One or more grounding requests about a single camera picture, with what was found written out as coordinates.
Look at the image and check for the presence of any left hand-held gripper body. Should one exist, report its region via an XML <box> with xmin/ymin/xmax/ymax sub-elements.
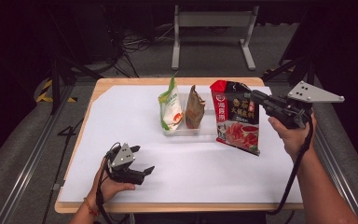
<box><xmin>104</xmin><ymin>142</ymin><xmax>145</xmax><ymax>186</ymax></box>

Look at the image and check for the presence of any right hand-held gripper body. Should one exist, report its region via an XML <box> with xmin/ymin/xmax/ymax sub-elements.
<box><xmin>262</xmin><ymin>80</ymin><xmax>346</xmax><ymax>131</ymax></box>

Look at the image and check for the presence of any black and red sauce packet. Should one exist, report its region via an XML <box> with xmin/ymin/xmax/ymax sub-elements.
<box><xmin>209</xmin><ymin>79</ymin><xmax>261</xmax><ymax>157</ymax></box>

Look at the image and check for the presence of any clear plastic container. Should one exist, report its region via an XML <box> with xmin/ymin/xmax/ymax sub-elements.
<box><xmin>161</xmin><ymin>92</ymin><xmax>219</xmax><ymax>138</ymax></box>

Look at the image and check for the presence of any white and green packet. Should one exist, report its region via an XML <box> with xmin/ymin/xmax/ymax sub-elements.
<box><xmin>158</xmin><ymin>72</ymin><xmax>185</xmax><ymax>132</ymax></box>

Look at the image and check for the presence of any brown crinkled snack packet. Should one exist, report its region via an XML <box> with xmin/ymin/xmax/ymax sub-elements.
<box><xmin>185</xmin><ymin>84</ymin><xmax>206</xmax><ymax>130</ymax></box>

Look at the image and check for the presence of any person's right hand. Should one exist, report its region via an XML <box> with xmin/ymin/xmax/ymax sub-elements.
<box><xmin>268</xmin><ymin>112</ymin><xmax>318</xmax><ymax>163</ymax></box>

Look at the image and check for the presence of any person's left hand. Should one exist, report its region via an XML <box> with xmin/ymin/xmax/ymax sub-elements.
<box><xmin>88</xmin><ymin>157</ymin><xmax>137</xmax><ymax>210</ymax></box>

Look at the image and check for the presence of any white paper sheet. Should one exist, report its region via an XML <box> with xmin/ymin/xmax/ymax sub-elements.
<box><xmin>58</xmin><ymin>84</ymin><xmax>304</xmax><ymax>204</ymax></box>

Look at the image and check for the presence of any black tripod stand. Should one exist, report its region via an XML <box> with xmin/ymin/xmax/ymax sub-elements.
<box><xmin>261</xmin><ymin>55</ymin><xmax>317</xmax><ymax>87</ymax></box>
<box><xmin>47</xmin><ymin>54</ymin><xmax>104</xmax><ymax>116</ymax></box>

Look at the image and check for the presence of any white metal stand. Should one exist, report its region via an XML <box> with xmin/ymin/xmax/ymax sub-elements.
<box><xmin>171</xmin><ymin>4</ymin><xmax>260</xmax><ymax>72</ymax></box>

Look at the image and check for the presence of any yellow and black hazard tape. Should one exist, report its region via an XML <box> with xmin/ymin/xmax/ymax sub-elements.
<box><xmin>35</xmin><ymin>78</ymin><xmax>77</xmax><ymax>104</ymax></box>

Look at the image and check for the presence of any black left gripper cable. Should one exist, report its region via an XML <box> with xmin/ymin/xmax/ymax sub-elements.
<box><xmin>94</xmin><ymin>142</ymin><xmax>123</xmax><ymax>224</ymax></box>

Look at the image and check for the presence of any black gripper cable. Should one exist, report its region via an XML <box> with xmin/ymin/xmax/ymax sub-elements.
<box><xmin>94</xmin><ymin>142</ymin><xmax>123</xmax><ymax>224</ymax></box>
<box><xmin>266</xmin><ymin>113</ymin><xmax>314</xmax><ymax>217</ymax></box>

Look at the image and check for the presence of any red string bracelet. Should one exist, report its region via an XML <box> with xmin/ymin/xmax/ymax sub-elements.
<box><xmin>83</xmin><ymin>196</ymin><xmax>101</xmax><ymax>217</ymax></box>

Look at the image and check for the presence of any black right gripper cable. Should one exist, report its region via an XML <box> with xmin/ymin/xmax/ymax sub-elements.
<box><xmin>266</xmin><ymin>113</ymin><xmax>314</xmax><ymax>217</ymax></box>

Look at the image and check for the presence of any aluminium floor rail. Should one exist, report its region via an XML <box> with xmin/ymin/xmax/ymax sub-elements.
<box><xmin>312</xmin><ymin>124</ymin><xmax>358</xmax><ymax>224</ymax></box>
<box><xmin>0</xmin><ymin>83</ymin><xmax>76</xmax><ymax>224</ymax></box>

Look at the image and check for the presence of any bundle of black floor cables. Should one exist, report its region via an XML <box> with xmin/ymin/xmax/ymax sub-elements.
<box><xmin>105</xmin><ymin>22</ymin><xmax>175</xmax><ymax>78</ymax></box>

